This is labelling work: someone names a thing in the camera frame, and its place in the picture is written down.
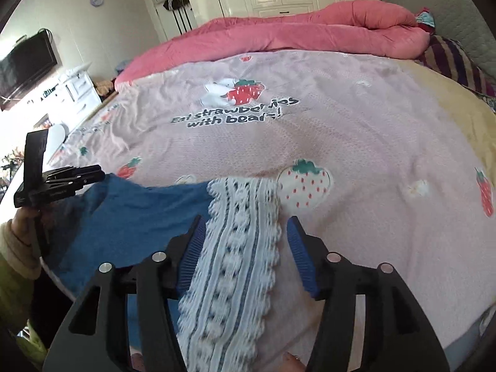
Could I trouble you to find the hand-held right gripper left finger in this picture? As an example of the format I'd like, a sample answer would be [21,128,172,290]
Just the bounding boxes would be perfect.
[42,215,210,372]

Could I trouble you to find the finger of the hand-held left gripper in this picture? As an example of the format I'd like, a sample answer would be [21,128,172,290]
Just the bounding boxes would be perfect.
[50,175,106,191]
[43,165,104,181]

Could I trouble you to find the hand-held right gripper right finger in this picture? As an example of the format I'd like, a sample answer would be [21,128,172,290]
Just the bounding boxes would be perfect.
[286,215,451,372]

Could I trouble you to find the blue denim pants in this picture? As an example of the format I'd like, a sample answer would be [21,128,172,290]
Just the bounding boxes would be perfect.
[46,174,283,372]

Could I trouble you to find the person's left forearm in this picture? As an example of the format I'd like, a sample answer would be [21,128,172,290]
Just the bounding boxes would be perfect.
[0,221,51,370]

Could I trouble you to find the person's left hand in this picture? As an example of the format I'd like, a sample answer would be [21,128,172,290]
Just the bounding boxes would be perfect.
[10,206,38,247]

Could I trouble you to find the person's right hand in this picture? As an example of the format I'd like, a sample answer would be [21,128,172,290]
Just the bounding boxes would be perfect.
[281,352,311,372]

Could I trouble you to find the white chair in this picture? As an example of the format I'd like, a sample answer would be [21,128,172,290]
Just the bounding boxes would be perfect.
[46,123,70,163]

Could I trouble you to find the white television cabinet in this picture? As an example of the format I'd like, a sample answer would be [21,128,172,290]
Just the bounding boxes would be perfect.
[0,83,74,132]

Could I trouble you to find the white drawer cabinet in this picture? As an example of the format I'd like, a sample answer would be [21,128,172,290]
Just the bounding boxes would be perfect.
[58,62,102,114]

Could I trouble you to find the brown plush toy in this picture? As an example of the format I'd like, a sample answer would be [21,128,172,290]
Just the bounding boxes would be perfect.
[95,79,117,98]

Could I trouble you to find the black television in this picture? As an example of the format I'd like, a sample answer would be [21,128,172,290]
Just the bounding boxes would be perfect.
[0,31,59,102]

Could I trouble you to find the pink strawberry print bed sheet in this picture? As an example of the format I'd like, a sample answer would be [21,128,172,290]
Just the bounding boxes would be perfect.
[42,50,496,372]

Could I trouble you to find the beige mattress cover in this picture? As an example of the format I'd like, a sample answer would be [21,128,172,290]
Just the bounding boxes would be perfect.
[403,60,496,179]

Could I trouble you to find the pink quilt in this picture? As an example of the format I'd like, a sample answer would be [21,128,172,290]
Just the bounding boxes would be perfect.
[114,1,432,85]

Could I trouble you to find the floral patterned pillow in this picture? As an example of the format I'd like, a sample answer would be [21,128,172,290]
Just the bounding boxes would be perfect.
[475,91,496,115]

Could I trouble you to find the striped pillow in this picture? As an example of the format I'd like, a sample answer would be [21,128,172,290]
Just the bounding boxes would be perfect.
[416,35,496,97]

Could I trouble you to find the small colourful cloth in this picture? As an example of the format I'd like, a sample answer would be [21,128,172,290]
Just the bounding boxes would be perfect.
[414,8,437,34]

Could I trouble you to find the grey padded headboard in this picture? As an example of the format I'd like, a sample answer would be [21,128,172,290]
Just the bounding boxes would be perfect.
[378,0,496,97]

